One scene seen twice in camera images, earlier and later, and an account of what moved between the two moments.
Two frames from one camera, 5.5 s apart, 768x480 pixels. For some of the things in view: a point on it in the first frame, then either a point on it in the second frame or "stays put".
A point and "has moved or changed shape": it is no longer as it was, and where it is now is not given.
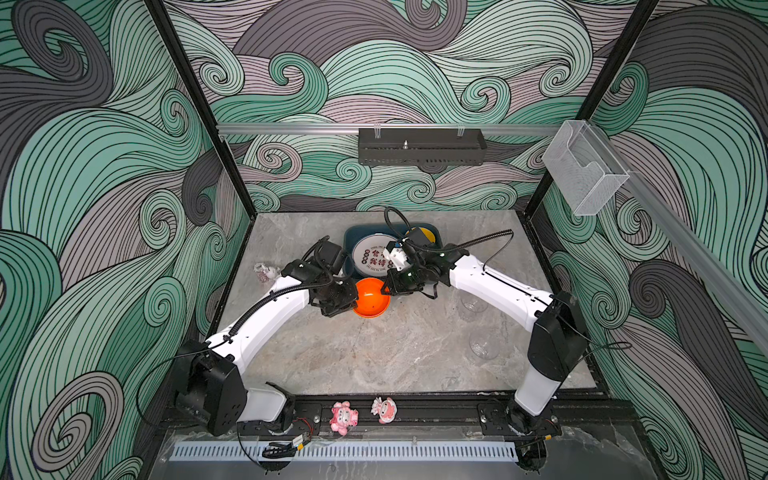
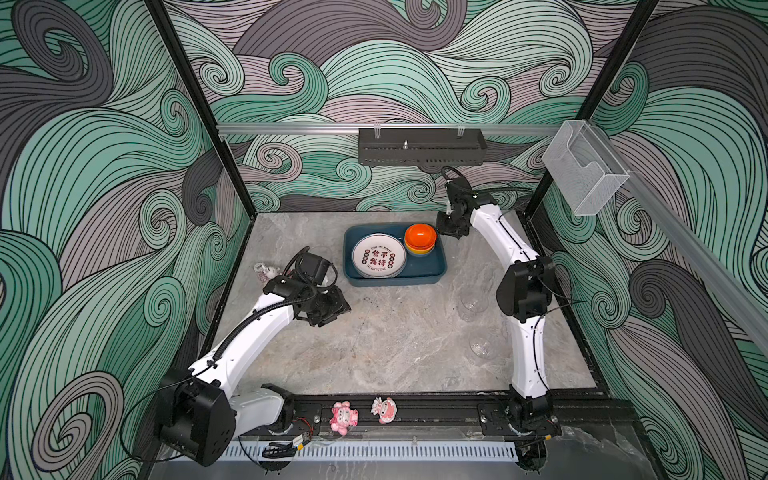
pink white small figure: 387,409 stays put
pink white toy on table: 265,273 stays put
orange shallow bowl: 371,302 has moved or changed shape
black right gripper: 397,287 -> 443,229
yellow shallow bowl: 426,232 has moved or changed shape
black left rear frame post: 179,52 stays put
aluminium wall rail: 389,128 stays put
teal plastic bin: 396,230 stays put
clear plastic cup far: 470,305 stays put
